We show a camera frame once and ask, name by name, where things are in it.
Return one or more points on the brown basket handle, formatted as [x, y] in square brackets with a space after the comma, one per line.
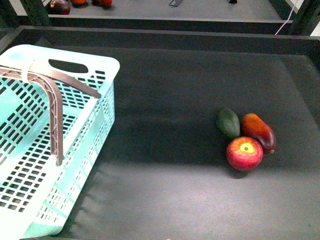
[44, 77]

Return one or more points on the light blue plastic basket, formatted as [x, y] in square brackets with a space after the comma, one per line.
[36, 195]

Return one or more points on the red orange mango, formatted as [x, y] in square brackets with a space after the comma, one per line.
[253, 126]

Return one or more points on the orange fruit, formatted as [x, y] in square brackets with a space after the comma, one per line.
[78, 3]

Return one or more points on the dark red apple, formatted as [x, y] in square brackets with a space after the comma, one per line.
[58, 7]

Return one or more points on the white zip tie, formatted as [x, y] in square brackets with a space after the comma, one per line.
[25, 70]

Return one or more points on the green avocado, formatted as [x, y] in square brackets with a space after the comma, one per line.
[228, 123]

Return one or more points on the red yellow apple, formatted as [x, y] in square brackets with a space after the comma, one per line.
[244, 153]

